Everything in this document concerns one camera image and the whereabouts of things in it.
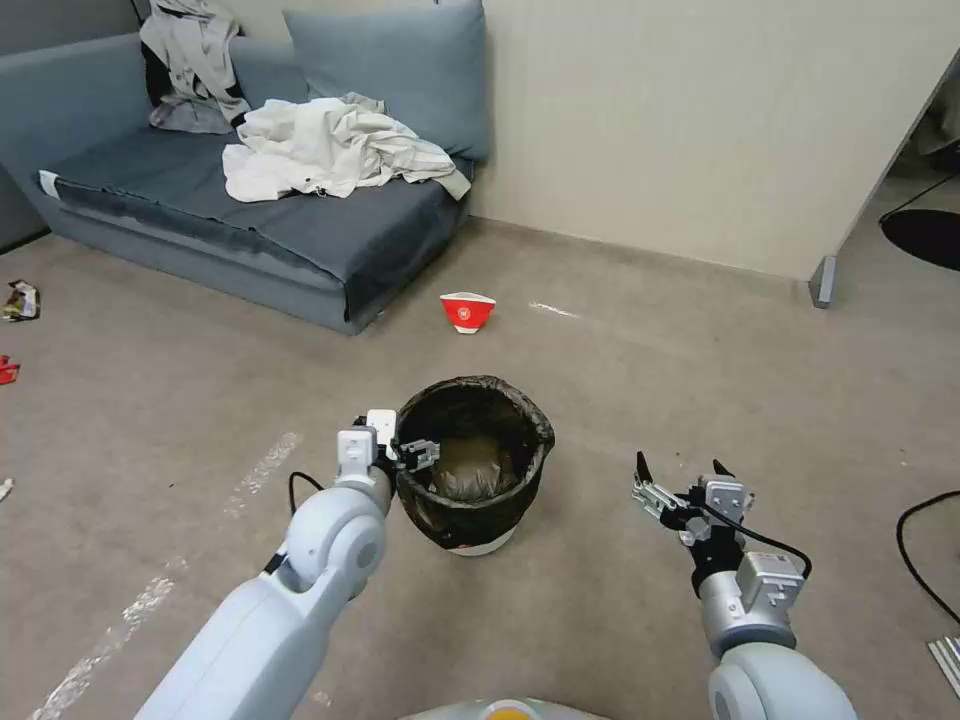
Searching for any white robot front shell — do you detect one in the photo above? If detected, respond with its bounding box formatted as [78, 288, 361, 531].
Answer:
[404, 697, 595, 720]

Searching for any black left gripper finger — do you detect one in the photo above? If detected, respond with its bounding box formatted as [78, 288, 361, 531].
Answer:
[397, 438, 445, 473]

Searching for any grey and white garment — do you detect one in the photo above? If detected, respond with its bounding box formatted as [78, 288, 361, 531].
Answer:
[139, 0, 250, 135]

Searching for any dark crumpled snack wrapper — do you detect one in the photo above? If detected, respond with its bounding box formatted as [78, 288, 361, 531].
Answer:
[2, 279, 43, 322]

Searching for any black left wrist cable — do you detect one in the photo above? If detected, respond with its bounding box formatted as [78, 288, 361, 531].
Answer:
[287, 470, 340, 528]

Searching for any trash can with black bag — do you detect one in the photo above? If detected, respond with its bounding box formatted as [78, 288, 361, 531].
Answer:
[394, 374, 556, 559]

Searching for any black floor cable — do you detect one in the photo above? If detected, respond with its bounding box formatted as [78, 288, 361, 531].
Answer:
[896, 490, 960, 628]

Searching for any black round base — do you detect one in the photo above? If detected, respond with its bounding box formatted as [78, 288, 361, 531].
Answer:
[878, 208, 960, 272]

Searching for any grey-blue sofa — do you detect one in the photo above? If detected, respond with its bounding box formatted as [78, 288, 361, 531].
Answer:
[0, 29, 477, 337]

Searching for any red paper bowl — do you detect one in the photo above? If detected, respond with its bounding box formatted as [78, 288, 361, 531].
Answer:
[439, 293, 500, 337]

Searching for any striped flat object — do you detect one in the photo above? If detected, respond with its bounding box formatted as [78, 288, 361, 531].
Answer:
[926, 635, 960, 685]

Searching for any grey-blue sofa cushion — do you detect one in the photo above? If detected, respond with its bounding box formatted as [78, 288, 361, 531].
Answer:
[282, 0, 491, 163]

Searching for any grey partition foot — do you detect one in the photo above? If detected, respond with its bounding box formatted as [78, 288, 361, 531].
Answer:
[808, 256, 838, 310]

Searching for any white crumpled cloth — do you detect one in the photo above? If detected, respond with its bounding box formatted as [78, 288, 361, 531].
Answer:
[221, 92, 467, 204]

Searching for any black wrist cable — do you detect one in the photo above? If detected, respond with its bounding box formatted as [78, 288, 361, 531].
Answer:
[704, 515, 814, 580]
[287, 470, 340, 528]

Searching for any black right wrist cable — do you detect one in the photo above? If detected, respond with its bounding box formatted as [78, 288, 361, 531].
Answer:
[704, 515, 814, 580]

